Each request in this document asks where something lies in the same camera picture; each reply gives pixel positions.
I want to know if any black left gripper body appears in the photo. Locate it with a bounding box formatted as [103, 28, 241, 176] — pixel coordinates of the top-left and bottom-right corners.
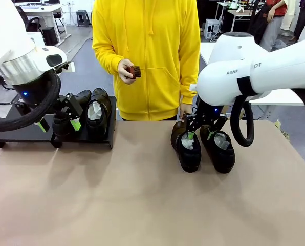
[13, 74, 51, 115]

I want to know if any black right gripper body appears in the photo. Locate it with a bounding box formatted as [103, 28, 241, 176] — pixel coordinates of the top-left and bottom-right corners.
[194, 98, 229, 120]

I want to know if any black pointed leather shoe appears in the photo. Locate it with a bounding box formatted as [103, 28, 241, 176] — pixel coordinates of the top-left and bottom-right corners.
[52, 89, 92, 136]

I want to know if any black paper-stuffed leather shoe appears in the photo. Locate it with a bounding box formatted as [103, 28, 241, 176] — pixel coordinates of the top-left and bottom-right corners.
[200, 124, 236, 174]
[86, 88, 112, 139]
[170, 121, 202, 173]

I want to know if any dark red shoe brush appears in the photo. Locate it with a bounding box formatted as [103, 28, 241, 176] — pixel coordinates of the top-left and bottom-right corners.
[125, 65, 143, 79]

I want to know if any yellow sleeved right forearm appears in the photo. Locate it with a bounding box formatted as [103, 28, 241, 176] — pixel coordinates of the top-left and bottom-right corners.
[92, 38, 122, 75]

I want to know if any yellow sleeved left forearm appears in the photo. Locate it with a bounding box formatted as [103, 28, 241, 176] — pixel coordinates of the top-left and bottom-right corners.
[179, 51, 201, 105]

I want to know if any black metal shoe stand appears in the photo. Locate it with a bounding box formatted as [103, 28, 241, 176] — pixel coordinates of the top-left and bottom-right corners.
[52, 96, 117, 149]
[0, 102, 58, 149]

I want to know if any person's left hand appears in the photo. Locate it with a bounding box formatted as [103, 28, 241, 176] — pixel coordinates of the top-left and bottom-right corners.
[180, 102, 194, 121]

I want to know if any person's right hand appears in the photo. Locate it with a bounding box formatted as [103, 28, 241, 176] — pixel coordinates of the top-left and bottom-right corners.
[117, 58, 138, 85]

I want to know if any white air purifier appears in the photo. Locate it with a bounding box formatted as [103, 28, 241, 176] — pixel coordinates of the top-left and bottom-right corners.
[27, 31, 45, 47]

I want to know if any white table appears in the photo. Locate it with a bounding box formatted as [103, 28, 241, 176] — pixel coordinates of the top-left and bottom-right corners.
[200, 42, 305, 106]

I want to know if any black computer tower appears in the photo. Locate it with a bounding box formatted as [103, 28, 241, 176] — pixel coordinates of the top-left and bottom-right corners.
[42, 27, 58, 46]

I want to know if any black office chair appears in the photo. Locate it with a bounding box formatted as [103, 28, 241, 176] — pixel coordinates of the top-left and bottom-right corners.
[15, 6, 42, 33]

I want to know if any person in yellow hoodie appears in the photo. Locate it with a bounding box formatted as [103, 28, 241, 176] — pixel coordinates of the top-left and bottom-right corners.
[92, 0, 201, 121]

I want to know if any white computer case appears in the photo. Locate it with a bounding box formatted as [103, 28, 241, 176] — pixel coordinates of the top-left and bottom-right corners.
[203, 19, 221, 40]

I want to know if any white office desk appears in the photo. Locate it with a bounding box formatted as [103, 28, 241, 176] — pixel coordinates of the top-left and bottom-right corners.
[13, 4, 71, 47]

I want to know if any grey stool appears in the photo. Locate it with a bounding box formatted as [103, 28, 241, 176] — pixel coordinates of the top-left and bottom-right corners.
[77, 9, 91, 28]

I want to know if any black desk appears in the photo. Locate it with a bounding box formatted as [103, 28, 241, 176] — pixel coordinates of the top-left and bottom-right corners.
[223, 9, 268, 35]

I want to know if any grey plastic bin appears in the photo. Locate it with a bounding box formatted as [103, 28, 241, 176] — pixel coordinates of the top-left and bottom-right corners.
[271, 39, 288, 53]

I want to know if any person in red top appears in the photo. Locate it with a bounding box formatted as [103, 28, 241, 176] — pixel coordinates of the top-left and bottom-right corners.
[259, 0, 289, 52]

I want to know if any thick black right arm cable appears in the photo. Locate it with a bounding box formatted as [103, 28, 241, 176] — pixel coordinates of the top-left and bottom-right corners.
[230, 88, 305, 147]

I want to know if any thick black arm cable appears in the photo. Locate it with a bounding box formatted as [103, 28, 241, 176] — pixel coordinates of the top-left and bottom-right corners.
[230, 88, 305, 147]
[0, 70, 62, 133]

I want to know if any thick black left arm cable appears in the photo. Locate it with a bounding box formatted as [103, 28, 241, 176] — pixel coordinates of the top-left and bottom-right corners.
[0, 70, 62, 133]

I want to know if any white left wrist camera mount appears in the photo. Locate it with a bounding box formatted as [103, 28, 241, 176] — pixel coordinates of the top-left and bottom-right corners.
[55, 60, 76, 74]

